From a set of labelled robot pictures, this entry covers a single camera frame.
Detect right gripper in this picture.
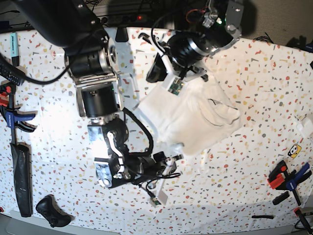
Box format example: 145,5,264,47
146,154,183,208

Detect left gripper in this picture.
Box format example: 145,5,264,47
146,33,208,95

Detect white T-shirt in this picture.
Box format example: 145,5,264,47
135,74,242,157

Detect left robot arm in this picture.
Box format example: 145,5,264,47
139,0,244,95

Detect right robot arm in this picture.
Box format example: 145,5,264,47
14,0,181,206

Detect black table clip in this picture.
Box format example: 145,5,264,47
115,27,129,43

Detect terrazzo pattern tablecloth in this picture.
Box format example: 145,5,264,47
15,39,313,235

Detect black game controller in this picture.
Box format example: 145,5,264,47
36,194,72,228

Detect blue right bar clamp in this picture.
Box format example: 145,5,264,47
268,160,313,235

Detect blue bar clamp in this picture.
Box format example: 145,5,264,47
268,160,313,235
0,82,36,145

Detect yellow cartoon sticker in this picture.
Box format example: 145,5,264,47
288,144,302,159

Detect teal highlighter pen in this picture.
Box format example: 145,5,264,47
10,32,20,67

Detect black remote control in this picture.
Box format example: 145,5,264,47
0,57,25,86

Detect blue left bar clamp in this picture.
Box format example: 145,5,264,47
0,82,36,145

